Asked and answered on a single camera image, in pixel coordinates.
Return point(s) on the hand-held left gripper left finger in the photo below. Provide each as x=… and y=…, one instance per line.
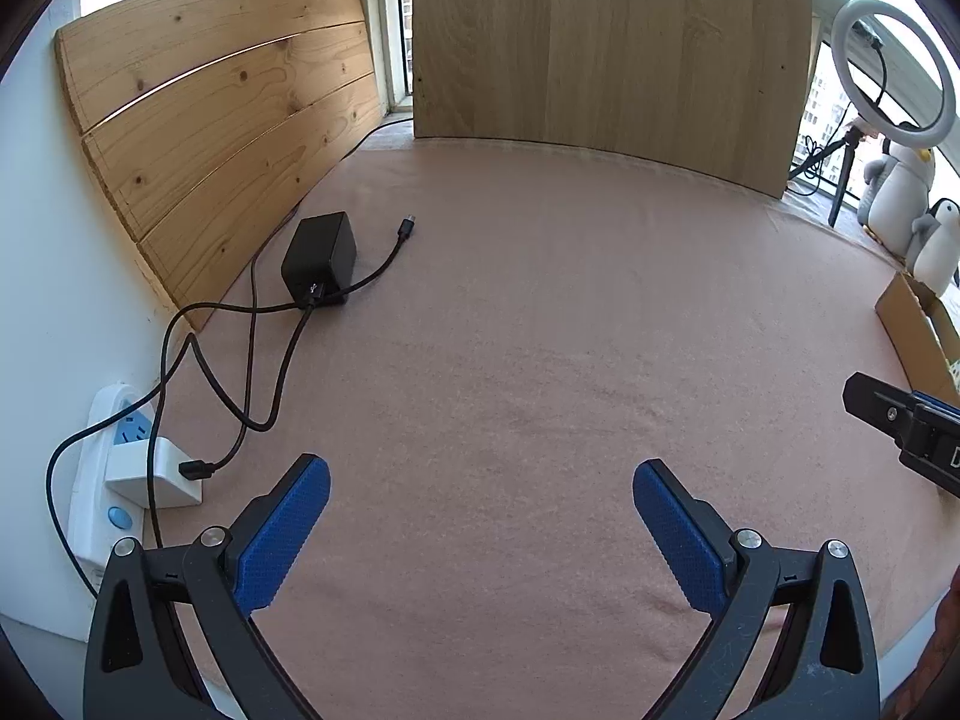
x=289, y=532

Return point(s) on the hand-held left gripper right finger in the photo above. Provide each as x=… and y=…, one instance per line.
x=679, y=532

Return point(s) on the black tripod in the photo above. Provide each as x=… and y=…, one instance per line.
x=840, y=191

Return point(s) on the white power strip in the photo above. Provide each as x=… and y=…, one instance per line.
x=86, y=525

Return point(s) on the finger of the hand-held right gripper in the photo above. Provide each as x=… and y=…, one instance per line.
x=874, y=401

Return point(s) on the large penguin plush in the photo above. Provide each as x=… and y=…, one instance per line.
x=896, y=195

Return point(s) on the white USB charger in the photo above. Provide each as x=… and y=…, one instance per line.
x=150, y=484

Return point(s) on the person's right forearm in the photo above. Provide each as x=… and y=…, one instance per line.
x=949, y=630

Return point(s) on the pine slat panel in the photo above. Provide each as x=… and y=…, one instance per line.
x=225, y=105

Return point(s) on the black power adapter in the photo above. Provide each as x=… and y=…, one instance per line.
x=319, y=255

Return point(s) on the cardboard box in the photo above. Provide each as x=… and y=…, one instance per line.
x=911, y=330

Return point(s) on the small penguin plush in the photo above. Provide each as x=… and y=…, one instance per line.
x=937, y=255

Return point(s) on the light oak board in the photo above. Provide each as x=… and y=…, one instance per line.
x=600, y=45

